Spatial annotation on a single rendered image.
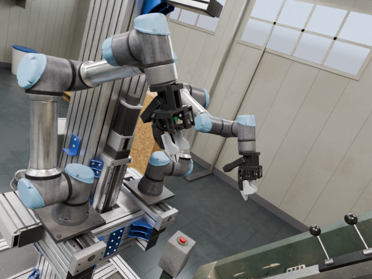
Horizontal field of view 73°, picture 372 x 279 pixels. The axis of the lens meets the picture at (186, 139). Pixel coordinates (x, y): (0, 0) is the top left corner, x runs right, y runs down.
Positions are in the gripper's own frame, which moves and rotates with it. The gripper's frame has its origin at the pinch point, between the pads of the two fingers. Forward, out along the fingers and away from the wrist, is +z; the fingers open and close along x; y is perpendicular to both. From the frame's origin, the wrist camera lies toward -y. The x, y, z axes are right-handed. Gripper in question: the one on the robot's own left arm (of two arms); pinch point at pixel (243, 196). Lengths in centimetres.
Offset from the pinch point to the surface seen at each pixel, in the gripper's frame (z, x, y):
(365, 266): 13.5, -9.6, 43.1
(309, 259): 27.0, 12.4, 22.9
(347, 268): 15.2, -10.3, 38.8
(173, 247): 29.6, -5.0, -37.6
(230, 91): -93, 294, -154
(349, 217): 0.4, -5.2, 39.0
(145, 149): -10, 104, -170
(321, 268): 17.0, -10.9, 31.4
